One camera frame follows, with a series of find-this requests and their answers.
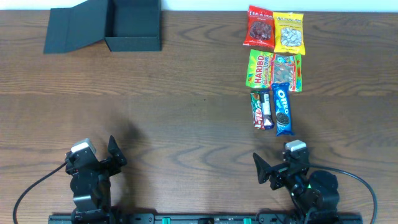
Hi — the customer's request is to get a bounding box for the green Haribo gummy bag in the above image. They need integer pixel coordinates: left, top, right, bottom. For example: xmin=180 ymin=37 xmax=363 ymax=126
xmin=246 ymin=49 xmax=302 ymax=92

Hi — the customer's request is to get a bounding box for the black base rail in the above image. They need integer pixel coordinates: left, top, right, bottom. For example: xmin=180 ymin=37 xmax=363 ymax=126
xmin=48 ymin=213 xmax=363 ymax=224

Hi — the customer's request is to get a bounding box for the dark blue candy bar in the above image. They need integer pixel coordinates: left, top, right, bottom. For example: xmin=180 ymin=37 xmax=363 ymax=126
xmin=259 ymin=89 xmax=274 ymax=129

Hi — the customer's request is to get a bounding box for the red snack bag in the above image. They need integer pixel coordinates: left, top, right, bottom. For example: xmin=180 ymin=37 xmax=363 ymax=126
xmin=243 ymin=6 xmax=275 ymax=49

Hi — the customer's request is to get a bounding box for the black gift box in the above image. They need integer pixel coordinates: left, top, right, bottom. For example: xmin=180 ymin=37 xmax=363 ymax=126
xmin=44 ymin=0 xmax=162 ymax=54

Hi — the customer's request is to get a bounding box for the black cable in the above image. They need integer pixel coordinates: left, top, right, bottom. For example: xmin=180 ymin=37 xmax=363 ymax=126
xmin=12 ymin=161 xmax=68 ymax=224
xmin=309 ymin=164 xmax=378 ymax=224

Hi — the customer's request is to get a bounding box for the right black cable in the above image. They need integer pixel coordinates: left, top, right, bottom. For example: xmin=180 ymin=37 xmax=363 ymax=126
xmin=309 ymin=164 xmax=378 ymax=224

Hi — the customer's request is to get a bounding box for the blue Oreo cookie pack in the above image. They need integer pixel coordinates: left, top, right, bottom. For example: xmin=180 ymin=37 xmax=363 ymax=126
xmin=272 ymin=83 xmax=294 ymax=136

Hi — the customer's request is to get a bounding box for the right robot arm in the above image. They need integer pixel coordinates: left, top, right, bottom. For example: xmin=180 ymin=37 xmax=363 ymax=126
xmin=252 ymin=147 xmax=340 ymax=223

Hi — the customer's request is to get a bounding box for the left black cable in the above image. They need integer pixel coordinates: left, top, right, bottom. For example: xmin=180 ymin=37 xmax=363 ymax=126
xmin=12 ymin=161 xmax=68 ymax=224

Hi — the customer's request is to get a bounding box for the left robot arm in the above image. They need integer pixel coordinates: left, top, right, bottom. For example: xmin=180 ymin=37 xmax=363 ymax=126
xmin=65 ymin=136 xmax=127 ymax=223

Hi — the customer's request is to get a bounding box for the green red wafer bar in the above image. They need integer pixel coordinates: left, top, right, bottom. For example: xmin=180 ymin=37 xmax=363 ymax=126
xmin=251 ymin=91 xmax=265 ymax=129

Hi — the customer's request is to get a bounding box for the yellow pistachio bag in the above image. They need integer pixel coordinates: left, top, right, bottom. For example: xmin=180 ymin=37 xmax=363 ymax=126
xmin=273 ymin=12 xmax=306 ymax=55

